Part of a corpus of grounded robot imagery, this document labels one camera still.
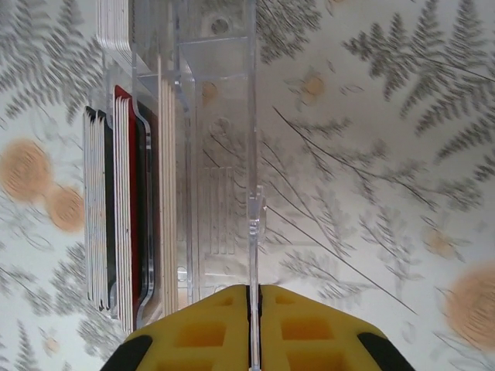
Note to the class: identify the tan card stack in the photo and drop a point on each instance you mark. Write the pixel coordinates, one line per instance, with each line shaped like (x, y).
(168, 193)

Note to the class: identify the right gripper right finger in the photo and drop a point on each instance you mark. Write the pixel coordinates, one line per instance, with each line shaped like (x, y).
(309, 340)

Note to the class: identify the clear acrylic card box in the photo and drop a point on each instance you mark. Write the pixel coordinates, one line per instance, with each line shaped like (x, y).
(224, 154)

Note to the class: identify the black card stack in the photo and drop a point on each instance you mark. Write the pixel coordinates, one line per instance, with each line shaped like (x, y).
(109, 193)

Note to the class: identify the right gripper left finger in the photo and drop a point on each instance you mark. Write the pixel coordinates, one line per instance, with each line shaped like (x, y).
(193, 340)

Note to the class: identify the red card stack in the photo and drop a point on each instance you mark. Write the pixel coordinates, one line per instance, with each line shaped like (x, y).
(133, 193)

